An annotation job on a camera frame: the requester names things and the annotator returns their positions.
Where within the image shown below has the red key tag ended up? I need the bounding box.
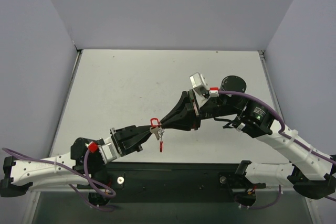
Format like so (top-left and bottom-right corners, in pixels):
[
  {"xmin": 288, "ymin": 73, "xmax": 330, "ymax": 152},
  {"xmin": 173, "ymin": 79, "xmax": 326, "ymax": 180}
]
[{"xmin": 150, "ymin": 118, "xmax": 161, "ymax": 141}]

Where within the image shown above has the red handled keyring holder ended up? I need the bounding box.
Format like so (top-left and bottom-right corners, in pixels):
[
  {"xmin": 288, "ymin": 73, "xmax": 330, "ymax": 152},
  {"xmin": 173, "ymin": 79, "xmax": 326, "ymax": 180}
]
[{"xmin": 154, "ymin": 127, "xmax": 164, "ymax": 153}]

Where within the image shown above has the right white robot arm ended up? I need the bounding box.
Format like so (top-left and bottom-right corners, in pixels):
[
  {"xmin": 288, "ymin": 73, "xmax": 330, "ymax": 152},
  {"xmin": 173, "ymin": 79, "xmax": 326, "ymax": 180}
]
[{"xmin": 160, "ymin": 73, "xmax": 335, "ymax": 199}]

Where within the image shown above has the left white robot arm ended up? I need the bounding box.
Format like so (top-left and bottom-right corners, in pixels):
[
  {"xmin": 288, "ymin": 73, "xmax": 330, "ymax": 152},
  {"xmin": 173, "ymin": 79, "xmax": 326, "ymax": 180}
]
[{"xmin": 1, "ymin": 125, "xmax": 159, "ymax": 199}]

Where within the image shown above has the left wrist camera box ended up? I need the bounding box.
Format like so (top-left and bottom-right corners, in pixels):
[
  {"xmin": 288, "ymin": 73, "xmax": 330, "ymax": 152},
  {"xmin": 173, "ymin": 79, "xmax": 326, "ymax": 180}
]
[{"xmin": 99, "ymin": 143, "xmax": 120, "ymax": 164}]

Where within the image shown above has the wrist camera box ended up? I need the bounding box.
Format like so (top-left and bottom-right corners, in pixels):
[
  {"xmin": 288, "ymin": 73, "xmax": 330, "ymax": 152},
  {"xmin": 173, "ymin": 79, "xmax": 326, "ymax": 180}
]
[
  {"xmin": 99, "ymin": 143, "xmax": 120, "ymax": 164},
  {"xmin": 190, "ymin": 72, "xmax": 208, "ymax": 97}
]

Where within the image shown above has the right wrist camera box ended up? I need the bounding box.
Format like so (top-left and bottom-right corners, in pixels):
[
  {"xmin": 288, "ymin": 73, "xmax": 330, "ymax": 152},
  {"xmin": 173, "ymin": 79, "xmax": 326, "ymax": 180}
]
[{"xmin": 190, "ymin": 72, "xmax": 208, "ymax": 97}]

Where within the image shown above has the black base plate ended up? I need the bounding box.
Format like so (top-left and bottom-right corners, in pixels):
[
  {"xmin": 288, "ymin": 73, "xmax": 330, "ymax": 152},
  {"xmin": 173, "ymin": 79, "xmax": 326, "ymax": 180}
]
[{"xmin": 88, "ymin": 162, "xmax": 266, "ymax": 203}]

